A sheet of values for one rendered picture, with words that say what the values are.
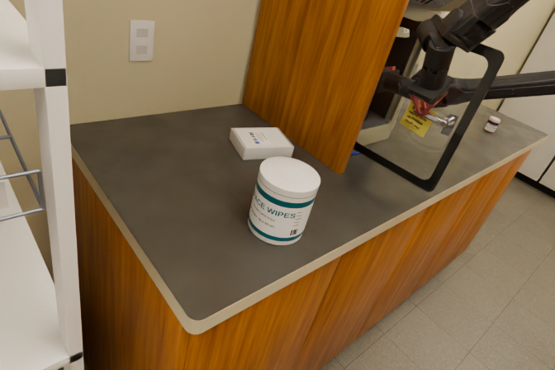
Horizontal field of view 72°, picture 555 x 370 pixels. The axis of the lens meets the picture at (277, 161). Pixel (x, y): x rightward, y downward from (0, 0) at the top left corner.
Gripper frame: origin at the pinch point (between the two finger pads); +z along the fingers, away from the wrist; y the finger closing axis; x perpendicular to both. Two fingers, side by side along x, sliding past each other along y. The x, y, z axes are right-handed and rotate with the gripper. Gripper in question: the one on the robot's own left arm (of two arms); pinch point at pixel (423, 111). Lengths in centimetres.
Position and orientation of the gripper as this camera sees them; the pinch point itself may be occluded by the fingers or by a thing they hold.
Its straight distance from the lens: 104.9
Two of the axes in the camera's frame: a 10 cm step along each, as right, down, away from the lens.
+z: 0.7, 6.6, 7.5
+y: -7.1, 5.6, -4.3
